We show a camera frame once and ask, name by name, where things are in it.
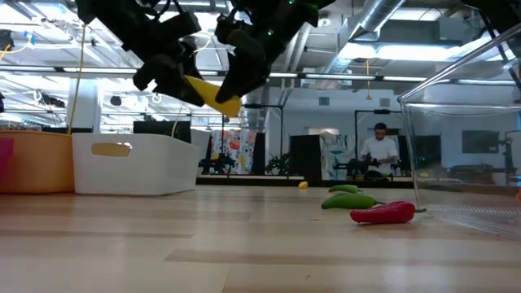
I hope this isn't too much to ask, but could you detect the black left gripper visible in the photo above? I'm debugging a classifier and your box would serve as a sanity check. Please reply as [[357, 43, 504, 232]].
[[97, 0, 204, 107]]

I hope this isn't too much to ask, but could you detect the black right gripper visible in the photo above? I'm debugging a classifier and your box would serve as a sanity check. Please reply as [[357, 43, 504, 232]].
[[214, 0, 339, 105]]

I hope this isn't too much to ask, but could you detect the green chili pepper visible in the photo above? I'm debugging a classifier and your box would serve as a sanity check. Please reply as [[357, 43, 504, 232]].
[[328, 184, 364, 195]]

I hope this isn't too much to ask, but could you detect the green jalapeno pepper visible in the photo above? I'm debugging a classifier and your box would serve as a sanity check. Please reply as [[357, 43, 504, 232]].
[[320, 192, 387, 211]]

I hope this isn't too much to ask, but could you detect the red chili pepper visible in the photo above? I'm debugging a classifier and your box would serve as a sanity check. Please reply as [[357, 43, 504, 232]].
[[349, 200, 427, 225]]

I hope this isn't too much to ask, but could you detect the colourful patterned panel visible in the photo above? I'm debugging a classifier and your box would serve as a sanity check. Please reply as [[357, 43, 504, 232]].
[[209, 129, 256, 174]]

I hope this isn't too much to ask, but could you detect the white plastic bin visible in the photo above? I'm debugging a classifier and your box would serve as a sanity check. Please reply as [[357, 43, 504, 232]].
[[72, 133, 202, 197]]

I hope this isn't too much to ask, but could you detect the yellow-orange plastic bin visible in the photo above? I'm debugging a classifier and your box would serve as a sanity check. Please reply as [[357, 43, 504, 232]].
[[0, 129, 76, 195]]

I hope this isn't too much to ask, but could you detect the person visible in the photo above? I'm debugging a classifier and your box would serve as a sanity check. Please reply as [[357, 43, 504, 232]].
[[359, 121, 401, 181]]

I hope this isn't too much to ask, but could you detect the red plastic bin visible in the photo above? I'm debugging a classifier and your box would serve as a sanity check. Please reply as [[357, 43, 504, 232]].
[[0, 137, 15, 184]]

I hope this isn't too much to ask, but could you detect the clear plastic bin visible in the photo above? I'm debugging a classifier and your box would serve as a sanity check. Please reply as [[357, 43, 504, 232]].
[[397, 22, 521, 242]]

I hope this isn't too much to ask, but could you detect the yellow hanging cable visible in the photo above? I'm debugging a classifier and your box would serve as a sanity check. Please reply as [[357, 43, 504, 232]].
[[67, 24, 87, 135]]

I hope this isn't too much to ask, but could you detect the black table frame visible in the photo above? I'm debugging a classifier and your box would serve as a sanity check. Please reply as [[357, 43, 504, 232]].
[[195, 175, 414, 189]]

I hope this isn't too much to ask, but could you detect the silver ventilation duct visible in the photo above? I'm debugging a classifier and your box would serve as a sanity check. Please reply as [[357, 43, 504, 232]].
[[317, 0, 408, 82]]

